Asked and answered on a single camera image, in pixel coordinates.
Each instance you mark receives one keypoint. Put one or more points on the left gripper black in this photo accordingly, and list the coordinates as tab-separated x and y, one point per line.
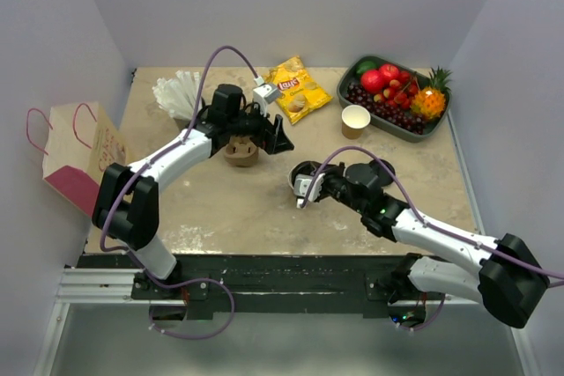
271	138

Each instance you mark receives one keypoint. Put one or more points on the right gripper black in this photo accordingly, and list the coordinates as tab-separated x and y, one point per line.
339	170

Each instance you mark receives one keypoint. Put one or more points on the black coffee cup lid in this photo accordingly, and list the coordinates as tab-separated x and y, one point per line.
384	171

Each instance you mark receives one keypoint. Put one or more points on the brown paper coffee cup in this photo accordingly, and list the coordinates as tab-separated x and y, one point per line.
354	120

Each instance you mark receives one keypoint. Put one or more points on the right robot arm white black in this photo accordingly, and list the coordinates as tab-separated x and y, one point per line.
500	274

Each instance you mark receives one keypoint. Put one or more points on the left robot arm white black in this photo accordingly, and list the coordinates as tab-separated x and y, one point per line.
127	207

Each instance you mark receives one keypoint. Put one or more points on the cardboard cup carrier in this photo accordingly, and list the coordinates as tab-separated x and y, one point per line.
240	151

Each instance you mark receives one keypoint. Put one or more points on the yellow Lays chips bag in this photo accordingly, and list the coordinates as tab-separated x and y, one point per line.
300	94

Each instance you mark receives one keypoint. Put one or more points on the dark grape bunch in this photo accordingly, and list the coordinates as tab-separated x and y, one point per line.
391	119

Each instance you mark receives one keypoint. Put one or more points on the grey straw holder cup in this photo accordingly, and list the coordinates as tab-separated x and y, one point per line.
182	124

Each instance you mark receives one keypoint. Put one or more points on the dark green fruit tray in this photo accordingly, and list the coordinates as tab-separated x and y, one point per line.
423	79

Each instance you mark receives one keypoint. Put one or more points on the large red apple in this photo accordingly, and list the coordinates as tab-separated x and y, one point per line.
373	81

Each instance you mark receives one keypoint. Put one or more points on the small red apple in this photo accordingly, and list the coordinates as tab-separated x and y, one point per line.
389	72

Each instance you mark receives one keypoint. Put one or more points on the orange toy pineapple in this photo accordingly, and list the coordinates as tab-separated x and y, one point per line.
430	102

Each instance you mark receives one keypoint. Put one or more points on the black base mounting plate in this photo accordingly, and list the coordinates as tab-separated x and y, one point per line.
206	284

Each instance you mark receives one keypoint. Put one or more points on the paper bag pink white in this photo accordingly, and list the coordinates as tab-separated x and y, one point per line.
82	142

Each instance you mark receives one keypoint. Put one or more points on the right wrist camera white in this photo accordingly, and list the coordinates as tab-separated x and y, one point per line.
313	192

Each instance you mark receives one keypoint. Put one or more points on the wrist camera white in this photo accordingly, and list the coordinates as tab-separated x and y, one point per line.
264	95
313	192

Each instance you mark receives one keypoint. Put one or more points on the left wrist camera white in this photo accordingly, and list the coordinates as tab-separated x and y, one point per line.
264	95

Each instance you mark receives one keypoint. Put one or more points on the aluminium rail frame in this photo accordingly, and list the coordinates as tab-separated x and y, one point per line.
98	328

